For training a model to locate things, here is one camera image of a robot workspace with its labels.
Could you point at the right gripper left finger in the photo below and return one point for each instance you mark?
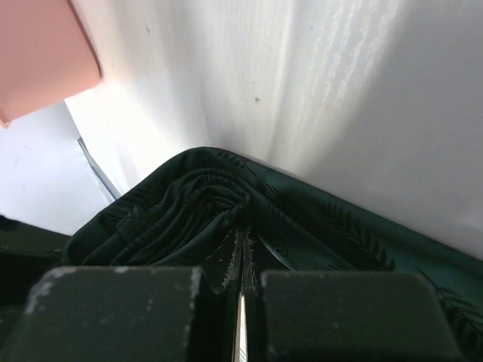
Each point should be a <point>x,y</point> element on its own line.
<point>55,313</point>

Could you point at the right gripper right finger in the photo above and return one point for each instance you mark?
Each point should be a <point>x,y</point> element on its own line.
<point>350,293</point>

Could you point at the dark green tie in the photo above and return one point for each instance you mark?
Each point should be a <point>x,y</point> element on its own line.
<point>199,205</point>

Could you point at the pink compartment tray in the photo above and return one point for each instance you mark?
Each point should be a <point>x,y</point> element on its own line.
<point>46,56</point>

